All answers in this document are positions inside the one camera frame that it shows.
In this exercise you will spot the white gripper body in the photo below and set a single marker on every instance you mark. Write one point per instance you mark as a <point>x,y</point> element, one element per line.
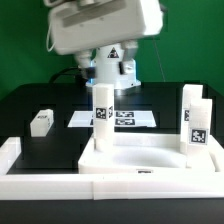
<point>75,28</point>

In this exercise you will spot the fiducial marker sheet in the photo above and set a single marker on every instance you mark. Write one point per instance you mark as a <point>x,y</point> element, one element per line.
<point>122,119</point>

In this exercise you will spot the white desk top tray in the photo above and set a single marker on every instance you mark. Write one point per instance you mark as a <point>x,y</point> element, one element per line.
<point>152,153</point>

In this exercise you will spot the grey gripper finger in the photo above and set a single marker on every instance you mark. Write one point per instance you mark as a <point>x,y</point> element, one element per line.
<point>129,48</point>
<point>83,59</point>

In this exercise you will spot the white U-shaped obstacle fence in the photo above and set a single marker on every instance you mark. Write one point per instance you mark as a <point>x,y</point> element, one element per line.
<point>78,186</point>

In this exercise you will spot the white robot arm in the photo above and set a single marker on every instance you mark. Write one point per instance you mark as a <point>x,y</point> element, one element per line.
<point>105,59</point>

